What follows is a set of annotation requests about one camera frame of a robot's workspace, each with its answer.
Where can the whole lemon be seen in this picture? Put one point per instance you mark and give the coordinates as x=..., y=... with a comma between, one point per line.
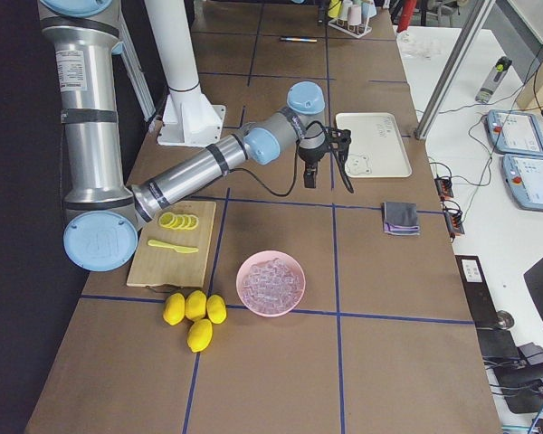
x=174, y=309
x=200, y=335
x=216, y=309
x=195, y=305

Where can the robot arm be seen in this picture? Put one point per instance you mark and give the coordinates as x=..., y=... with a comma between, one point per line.
x=308, y=3
x=104, y=214

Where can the white wire cup rack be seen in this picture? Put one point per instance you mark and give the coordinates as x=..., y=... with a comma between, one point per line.
x=356, y=31

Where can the pink bowl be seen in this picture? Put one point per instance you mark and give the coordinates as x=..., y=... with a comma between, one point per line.
x=271, y=285

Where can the upper teach pendant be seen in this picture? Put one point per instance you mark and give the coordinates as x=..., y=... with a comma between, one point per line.
x=514, y=132

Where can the grey purple folded cloth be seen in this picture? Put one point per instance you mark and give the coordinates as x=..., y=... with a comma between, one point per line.
x=400, y=218

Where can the teach pendant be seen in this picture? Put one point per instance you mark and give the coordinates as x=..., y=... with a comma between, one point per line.
x=514, y=132
x=524, y=177

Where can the lemon slices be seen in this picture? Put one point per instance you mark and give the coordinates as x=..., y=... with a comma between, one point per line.
x=178, y=221

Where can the steel muddler black head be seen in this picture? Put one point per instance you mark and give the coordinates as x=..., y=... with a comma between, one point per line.
x=296, y=39

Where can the aluminium frame post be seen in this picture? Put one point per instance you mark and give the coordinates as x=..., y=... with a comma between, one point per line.
x=469, y=32

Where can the bamboo cutting board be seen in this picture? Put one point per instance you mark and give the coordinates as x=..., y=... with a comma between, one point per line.
x=156, y=266

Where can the cream bear tray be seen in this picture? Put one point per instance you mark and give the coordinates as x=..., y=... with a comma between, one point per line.
x=377, y=149

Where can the yellow plastic knife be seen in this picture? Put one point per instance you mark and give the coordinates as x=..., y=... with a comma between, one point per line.
x=170, y=246

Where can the yellow-green upturned cup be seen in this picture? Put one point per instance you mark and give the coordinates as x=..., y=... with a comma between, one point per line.
x=334, y=8

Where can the pile of clear ice cubes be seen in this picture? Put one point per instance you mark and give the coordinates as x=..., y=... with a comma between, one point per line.
x=271, y=280

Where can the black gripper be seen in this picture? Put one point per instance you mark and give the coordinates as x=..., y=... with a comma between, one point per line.
x=309, y=156
x=321, y=13

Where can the lower teach pendant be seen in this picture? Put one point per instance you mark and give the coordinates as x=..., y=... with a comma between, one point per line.
x=524, y=177

